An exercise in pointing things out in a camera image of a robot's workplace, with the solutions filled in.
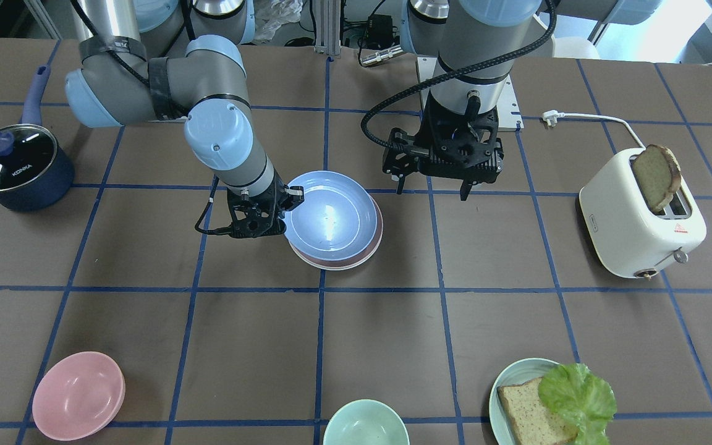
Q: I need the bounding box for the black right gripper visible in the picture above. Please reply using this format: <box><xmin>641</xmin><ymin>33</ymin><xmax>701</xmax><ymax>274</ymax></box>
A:
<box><xmin>225</xmin><ymin>183</ymin><xmax>305</xmax><ymax>239</ymax></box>

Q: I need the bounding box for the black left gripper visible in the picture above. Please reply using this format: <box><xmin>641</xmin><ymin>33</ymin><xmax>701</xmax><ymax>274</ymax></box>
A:
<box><xmin>383</xmin><ymin>94</ymin><xmax>504</xmax><ymax>201</ymax></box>

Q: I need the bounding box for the blue plate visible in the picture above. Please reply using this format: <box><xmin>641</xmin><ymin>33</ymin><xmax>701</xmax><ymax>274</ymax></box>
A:
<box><xmin>282</xmin><ymin>170</ymin><xmax>378</xmax><ymax>260</ymax></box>

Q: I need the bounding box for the pink plate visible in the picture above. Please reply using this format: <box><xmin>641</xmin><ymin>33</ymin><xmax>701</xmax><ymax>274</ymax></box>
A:
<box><xmin>289</xmin><ymin>199</ymin><xmax>384</xmax><ymax>255</ymax></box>

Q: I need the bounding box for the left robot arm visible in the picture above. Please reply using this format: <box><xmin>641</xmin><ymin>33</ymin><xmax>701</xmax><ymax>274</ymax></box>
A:
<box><xmin>360</xmin><ymin>1</ymin><xmax>660</xmax><ymax>200</ymax></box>

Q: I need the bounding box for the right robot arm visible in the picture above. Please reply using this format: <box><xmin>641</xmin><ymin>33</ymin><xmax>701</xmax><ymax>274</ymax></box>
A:
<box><xmin>65</xmin><ymin>1</ymin><xmax>304</xmax><ymax>239</ymax></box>

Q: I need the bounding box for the cream white plate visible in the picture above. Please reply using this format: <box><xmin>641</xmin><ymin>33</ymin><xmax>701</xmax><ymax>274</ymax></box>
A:
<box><xmin>294</xmin><ymin>250</ymin><xmax>374</xmax><ymax>271</ymax></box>

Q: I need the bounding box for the white chair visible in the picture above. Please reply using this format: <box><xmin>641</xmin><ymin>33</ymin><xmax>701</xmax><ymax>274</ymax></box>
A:
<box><xmin>523</xmin><ymin>15</ymin><xmax>601</xmax><ymax>60</ymax></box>

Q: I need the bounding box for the cream white toaster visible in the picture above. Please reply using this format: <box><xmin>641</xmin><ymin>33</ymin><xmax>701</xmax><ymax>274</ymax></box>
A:
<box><xmin>578</xmin><ymin>147</ymin><xmax>707</xmax><ymax>279</ymax></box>

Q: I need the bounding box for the mint green plate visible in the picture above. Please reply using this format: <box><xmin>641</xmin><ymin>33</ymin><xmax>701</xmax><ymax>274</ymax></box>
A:
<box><xmin>488</xmin><ymin>358</ymin><xmax>577</xmax><ymax>444</ymax></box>

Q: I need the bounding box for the bread slice in toaster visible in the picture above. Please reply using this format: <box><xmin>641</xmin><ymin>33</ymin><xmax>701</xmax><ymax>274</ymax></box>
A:
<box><xmin>631</xmin><ymin>144</ymin><xmax>683</xmax><ymax>214</ymax></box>

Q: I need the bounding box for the mint green bowl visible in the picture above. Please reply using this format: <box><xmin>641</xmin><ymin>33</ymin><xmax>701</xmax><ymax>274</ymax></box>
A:
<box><xmin>322</xmin><ymin>399</ymin><xmax>410</xmax><ymax>444</ymax></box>

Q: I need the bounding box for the green lettuce leaf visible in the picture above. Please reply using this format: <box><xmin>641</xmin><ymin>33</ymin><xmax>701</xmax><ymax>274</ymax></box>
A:
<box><xmin>538</xmin><ymin>363</ymin><xmax>617</xmax><ymax>444</ymax></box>

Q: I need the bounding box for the dark blue saucepan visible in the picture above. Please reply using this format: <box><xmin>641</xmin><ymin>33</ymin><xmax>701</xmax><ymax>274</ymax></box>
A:
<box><xmin>0</xmin><ymin>65</ymin><xmax>75</xmax><ymax>212</ymax></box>

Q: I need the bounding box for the bread slice on plate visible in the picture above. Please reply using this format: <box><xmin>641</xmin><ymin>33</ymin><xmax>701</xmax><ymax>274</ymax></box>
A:
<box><xmin>498</xmin><ymin>377</ymin><xmax>577</xmax><ymax>444</ymax></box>

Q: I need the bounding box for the glass pot lid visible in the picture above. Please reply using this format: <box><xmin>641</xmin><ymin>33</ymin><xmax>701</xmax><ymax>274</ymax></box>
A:
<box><xmin>0</xmin><ymin>124</ymin><xmax>59</xmax><ymax>192</ymax></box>

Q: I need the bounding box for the pink bowl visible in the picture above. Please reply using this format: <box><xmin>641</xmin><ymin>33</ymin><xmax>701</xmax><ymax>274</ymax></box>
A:
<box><xmin>32</xmin><ymin>351</ymin><xmax>126</xmax><ymax>441</ymax></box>

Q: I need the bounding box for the white toaster power cable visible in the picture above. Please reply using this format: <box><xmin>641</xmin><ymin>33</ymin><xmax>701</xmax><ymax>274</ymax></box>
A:
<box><xmin>543</xmin><ymin>109</ymin><xmax>647</xmax><ymax>150</ymax></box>

